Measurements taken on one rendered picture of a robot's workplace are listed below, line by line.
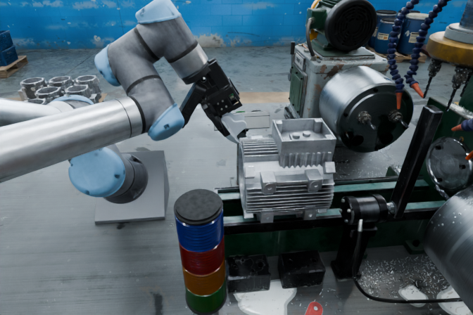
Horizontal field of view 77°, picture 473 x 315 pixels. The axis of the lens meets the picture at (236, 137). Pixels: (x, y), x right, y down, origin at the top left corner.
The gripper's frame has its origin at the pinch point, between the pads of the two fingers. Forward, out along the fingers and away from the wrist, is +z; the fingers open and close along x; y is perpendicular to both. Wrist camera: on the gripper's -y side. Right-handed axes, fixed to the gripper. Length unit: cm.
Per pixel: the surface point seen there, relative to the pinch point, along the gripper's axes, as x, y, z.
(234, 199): -3.0, -8.6, 14.6
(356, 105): 14.9, 34.3, 18.4
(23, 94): 205, -182, -30
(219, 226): -37.7, 1.0, -11.8
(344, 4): 43, 50, -1
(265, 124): 14.4, 7.5, 8.8
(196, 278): -38.8, -5.9, -6.6
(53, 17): 558, -275, -100
